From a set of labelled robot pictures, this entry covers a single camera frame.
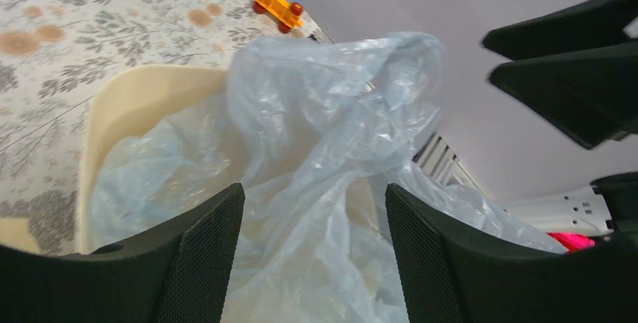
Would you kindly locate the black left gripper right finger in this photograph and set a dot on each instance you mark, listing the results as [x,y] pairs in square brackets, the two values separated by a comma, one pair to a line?
[452,272]

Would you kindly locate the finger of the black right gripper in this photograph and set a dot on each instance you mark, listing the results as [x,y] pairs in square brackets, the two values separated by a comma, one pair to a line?
[588,95]
[588,25]

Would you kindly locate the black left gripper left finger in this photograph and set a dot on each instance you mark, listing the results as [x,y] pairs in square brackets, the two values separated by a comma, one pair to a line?
[177,271]

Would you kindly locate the beige plastic trash bin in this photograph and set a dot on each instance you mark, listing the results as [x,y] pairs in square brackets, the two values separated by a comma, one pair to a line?
[134,102]

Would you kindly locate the light blue trash bag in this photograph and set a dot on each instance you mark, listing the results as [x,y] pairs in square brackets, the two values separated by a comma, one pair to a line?
[314,133]

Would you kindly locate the translucent white yellow trash bag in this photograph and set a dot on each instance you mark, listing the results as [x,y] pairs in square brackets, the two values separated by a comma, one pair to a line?
[14,233]

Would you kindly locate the floral patterned table mat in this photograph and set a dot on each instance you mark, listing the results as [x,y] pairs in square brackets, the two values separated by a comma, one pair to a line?
[57,54]

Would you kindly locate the orange red toy car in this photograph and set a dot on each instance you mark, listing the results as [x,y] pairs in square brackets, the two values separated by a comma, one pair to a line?
[287,15]

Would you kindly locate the pink object near rail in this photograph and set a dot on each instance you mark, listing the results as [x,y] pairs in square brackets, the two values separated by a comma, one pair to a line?
[572,241]

